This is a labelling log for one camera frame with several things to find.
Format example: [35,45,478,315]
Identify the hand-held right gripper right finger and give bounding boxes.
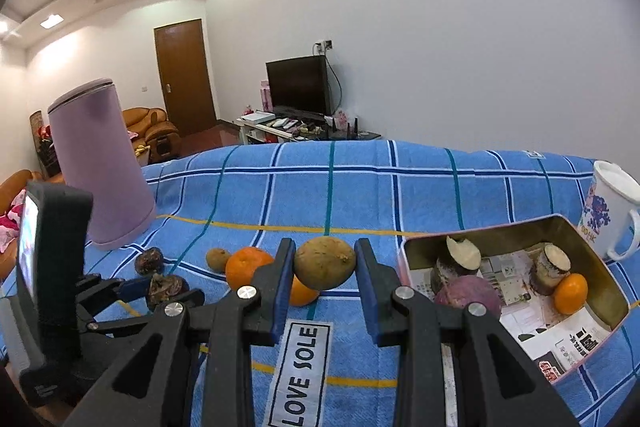
[354,238,583,427]

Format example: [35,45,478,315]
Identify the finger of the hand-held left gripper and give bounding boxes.
[75,273,152,309]
[86,288,207,339]

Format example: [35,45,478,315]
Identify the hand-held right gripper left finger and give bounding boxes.
[62,238,297,427]

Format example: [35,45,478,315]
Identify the small orange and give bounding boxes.
[553,273,589,315]
[289,274,321,307]

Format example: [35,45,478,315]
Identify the dark brown water chestnut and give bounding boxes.
[146,274,191,312]
[134,247,165,277]

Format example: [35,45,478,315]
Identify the small brown round fruit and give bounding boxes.
[293,237,357,292]
[206,248,233,273]

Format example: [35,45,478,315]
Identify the large orange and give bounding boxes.
[225,246,276,292]

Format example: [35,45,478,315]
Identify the purple round turnip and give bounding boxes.
[434,275,502,320]

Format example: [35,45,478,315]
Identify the taro piece jagged cut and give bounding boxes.
[430,235,483,295]

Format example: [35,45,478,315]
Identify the pink tin box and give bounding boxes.
[397,213,629,387]

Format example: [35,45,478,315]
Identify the pink floral pillow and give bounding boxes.
[0,202,26,254]

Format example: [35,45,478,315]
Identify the brown leather sofa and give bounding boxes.
[0,169,51,218]

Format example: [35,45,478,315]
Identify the lilac electric kettle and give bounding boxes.
[47,78,156,252]

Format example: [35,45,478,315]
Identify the blue plaid blanket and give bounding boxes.
[0,138,640,427]

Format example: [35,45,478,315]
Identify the dark rack with red clothes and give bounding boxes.
[30,109,63,180]

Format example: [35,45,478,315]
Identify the brown leather armchair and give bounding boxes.
[122,108,180,165]

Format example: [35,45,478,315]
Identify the white television stand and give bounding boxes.
[234,112,382,146]

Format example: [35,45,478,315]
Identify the black router with antennas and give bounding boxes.
[327,117,373,140]

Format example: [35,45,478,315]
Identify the printed paper leaflets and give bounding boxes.
[415,252,613,374]

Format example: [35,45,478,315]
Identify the black flat television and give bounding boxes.
[265,55,335,116]

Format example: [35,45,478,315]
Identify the brown wooden door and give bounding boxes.
[153,19,219,138]

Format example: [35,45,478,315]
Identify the white mug blue print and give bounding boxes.
[579,160,640,261]

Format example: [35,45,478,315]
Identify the black television cable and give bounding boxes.
[327,52,347,118]

